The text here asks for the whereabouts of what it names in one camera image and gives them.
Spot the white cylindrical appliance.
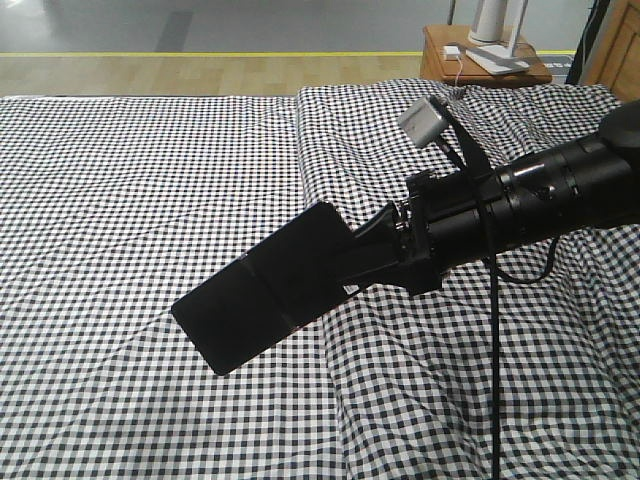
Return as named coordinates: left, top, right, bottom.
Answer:
left=468, top=0, right=508, bottom=45

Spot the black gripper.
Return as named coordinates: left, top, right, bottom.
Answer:
left=339, top=172, right=490, bottom=294

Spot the white charger adapter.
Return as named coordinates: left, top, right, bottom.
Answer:
left=442, top=45, right=461, bottom=61

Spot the black tripod leg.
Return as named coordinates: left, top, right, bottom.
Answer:
left=565, top=0, right=610, bottom=85

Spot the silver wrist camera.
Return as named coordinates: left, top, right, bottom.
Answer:
left=397, top=96, right=450, bottom=148

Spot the wooden bedside table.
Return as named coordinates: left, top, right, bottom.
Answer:
left=418, top=23, right=554, bottom=87

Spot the black foldable smartphone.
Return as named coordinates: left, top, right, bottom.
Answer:
left=170, top=200, right=357, bottom=376

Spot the black white checkered bedsheet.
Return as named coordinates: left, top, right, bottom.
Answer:
left=1, top=96, right=347, bottom=479

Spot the black white checkered quilt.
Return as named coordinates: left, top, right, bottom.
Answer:
left=296, top=79, right=639, bottom=479

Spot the wooden headboard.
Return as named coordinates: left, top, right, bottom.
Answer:
left=580, top=0, right=639, bottom=102

